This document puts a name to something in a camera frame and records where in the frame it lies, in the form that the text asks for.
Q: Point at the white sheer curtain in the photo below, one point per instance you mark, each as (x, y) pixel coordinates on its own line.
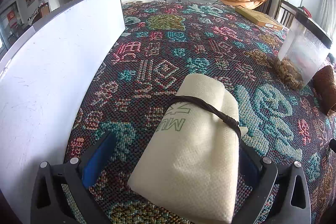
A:
(329, 3)

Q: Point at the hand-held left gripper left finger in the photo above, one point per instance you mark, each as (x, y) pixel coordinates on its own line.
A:
(98, 161)

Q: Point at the white storage box wall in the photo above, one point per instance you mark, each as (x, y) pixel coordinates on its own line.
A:
(52, 69)

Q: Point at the cream towel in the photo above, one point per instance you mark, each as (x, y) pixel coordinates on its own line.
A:
(189, 161)

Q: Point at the clear jar with black lid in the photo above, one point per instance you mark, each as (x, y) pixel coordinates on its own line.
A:
(302, 56)

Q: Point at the colourful patterned woven blanket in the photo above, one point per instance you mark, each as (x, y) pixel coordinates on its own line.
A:
(157, 56)

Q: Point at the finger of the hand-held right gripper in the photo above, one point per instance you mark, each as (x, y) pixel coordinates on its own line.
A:
(333, 145)

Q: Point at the glass door with red sign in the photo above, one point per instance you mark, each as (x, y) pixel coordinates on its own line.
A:
(10, 24)

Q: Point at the brown woven mat roll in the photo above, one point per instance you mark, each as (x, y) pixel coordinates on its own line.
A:
(325, 90)

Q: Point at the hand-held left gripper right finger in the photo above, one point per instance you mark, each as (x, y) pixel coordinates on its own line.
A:
(249, 166)

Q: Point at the wooden dining chair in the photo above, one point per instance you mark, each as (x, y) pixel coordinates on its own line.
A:
(42, 12)

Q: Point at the flat cardboard box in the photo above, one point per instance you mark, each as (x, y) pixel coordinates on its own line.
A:
(258, 18)

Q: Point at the red cloth on desk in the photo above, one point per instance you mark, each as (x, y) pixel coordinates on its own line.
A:
(305, 11)

